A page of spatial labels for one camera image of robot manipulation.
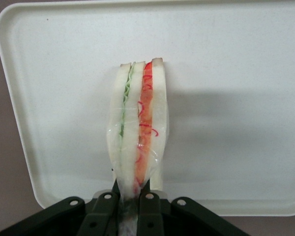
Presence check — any cream plastic tray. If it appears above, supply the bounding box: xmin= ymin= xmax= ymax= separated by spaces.
xmin=0 ymin=0 xmax=295 ymax=217

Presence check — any triangle sandwich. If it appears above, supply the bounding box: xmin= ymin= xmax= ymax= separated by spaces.
xmin=105 ymin=57 xmax=169 ymax=236

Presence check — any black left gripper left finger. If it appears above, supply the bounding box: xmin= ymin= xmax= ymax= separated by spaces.
xmin=0 ymin=181 xmax=121 ymax=236

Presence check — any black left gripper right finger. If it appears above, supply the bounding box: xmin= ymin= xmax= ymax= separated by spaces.
xmin=137 ymin=182 xmax=252 ymax=236

